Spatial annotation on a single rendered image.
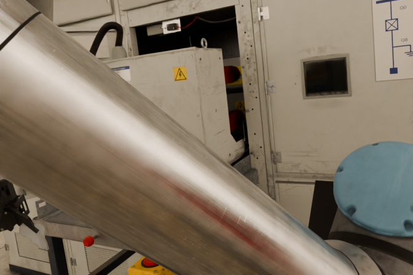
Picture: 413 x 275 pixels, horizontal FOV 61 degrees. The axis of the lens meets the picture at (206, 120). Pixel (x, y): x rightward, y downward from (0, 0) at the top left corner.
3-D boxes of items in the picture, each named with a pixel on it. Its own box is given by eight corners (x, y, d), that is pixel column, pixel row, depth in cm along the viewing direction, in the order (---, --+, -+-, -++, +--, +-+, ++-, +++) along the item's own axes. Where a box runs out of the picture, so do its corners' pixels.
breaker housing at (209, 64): (210, 178, 130) (195, 46, 124) (110, 174, 154) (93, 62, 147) (256, 146, 175) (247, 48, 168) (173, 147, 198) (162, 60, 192)
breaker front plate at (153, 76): (208, 178, 130) (193, 48, 123) (109, 174, 152) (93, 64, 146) (209, 178, 131) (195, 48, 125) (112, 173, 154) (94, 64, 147)
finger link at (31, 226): (43, 225, 85) (11, 204, 83) (41, 228, 84) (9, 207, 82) (31, 239, 85) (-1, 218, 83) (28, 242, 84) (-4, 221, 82)
